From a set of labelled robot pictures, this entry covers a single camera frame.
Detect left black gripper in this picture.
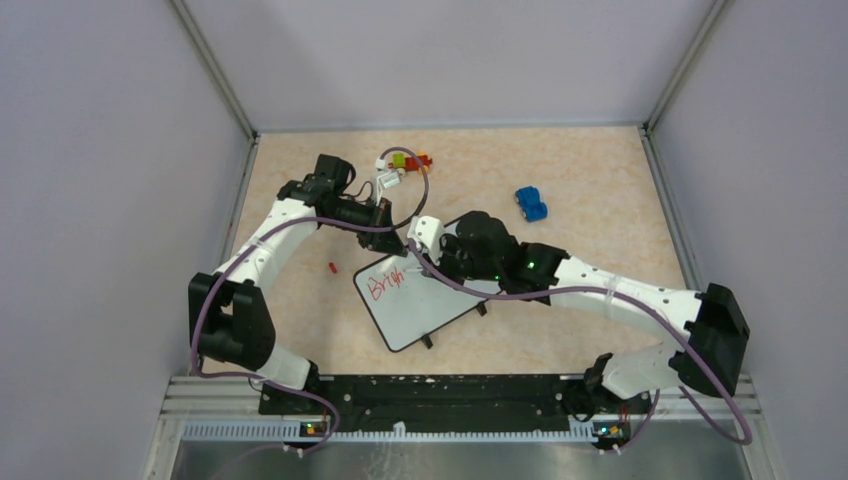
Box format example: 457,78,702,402
325,195,407,257

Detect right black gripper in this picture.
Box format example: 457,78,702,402
421,233,502,290

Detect small whiteboard with stand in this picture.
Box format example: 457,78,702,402
353,253,486,352

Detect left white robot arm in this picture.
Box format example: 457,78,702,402
188,154,406,414

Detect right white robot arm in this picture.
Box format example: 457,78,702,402
423,211,750,412

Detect blue toy car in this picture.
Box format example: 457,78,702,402
514,186,548,223

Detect red green toy train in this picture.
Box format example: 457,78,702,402
389,153,433,175

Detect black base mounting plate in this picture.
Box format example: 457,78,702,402
258,374,654,417

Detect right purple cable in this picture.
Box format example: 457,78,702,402
405,238,755,452

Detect purple cable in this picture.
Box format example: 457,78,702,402
189,145,432,457
405,238,755,452

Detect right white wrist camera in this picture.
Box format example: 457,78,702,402
407,215,445,265

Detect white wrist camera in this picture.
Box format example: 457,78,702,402
407,215,445,265
371,155,402,203

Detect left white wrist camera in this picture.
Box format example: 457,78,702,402
371,155,402,203

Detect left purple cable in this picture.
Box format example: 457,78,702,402
189,145,432,457

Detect grey slotted cable duct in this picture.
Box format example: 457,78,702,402
181,420,597,443

